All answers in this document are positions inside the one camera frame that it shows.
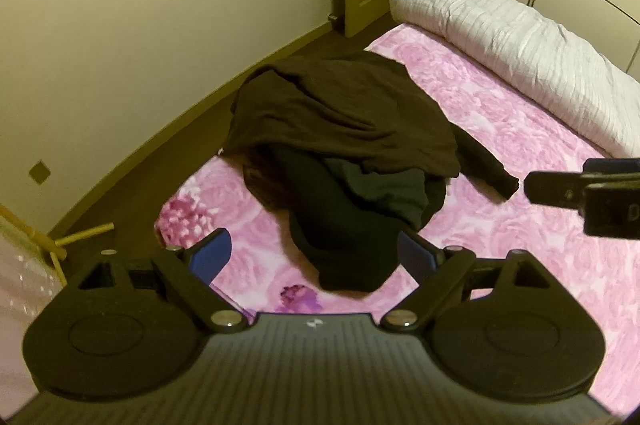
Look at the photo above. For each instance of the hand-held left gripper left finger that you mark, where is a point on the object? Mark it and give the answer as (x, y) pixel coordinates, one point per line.
(212, 251)

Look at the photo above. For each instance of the dark grey garment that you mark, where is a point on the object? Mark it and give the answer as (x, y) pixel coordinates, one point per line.
(385, 190)

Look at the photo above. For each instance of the wooden rack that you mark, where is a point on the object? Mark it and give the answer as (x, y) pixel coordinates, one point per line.
(65, 242)

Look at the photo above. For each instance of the square wall plate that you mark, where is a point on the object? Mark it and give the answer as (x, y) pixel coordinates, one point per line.
(39, 172)

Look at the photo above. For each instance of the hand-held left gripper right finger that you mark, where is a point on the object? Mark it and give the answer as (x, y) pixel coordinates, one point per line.
(415, 252)

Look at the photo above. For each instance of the pale pink cloth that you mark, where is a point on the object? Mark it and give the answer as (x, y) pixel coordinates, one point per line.
(20, 305)

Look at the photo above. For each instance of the pink floral blanket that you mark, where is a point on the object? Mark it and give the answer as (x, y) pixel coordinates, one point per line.
(500, 255)

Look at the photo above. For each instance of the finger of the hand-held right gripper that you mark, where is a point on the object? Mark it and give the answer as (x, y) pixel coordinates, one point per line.
(552, 190)
(612, 210)

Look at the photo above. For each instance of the brown garment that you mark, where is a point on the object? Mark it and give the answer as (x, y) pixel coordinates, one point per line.
(350, 115)

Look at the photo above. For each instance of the white ribbed quilt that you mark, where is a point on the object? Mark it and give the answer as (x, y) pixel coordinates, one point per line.
(525, 45)

